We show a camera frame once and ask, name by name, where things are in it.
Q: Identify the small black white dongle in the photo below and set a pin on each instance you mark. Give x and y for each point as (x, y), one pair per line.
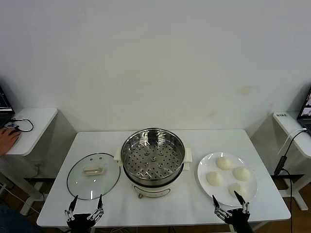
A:
(11, 125)

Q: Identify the bare person hand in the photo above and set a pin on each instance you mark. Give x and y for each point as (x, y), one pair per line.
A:
(8, 140)

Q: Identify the black open laptop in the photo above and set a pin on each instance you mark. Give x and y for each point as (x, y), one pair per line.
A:
(306, 106)
(5, 106)

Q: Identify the cream electric cooker base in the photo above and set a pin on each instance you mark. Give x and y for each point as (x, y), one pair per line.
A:
(150, 190)

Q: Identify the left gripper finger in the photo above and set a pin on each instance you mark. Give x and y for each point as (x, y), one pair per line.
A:
(99, 202)
(73, 204)

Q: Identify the dark blue trousers leg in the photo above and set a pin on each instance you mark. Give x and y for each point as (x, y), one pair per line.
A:
(12, 221)

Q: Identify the perforated steel steamer basket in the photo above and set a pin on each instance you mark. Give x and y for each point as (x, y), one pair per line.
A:
(153, 167)

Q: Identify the black computer mouse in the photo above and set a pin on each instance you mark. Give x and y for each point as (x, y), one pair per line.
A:
(15, 131)

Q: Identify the white round plate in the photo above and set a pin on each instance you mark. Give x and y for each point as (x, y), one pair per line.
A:
(209, 167)

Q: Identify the white printed label sticker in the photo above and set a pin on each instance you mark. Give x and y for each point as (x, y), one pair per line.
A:
(281, 115)

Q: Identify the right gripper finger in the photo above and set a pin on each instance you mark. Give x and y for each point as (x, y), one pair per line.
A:
(239, 197)
(215, 202)

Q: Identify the black flat floor bar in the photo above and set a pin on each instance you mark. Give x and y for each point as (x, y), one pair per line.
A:
(41, 179)
(291, 176)

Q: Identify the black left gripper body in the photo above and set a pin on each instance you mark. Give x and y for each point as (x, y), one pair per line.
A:
(80, 222)

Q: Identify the white wall socket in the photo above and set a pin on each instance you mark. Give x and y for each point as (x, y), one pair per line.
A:
(39, 162)

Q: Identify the white steamed baozi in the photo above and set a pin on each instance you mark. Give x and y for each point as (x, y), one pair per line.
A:
(214, 179)
(224, 163)
(241, 173)
(241, 189)

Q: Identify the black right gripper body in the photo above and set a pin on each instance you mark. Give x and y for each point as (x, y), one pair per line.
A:
(238, 219)

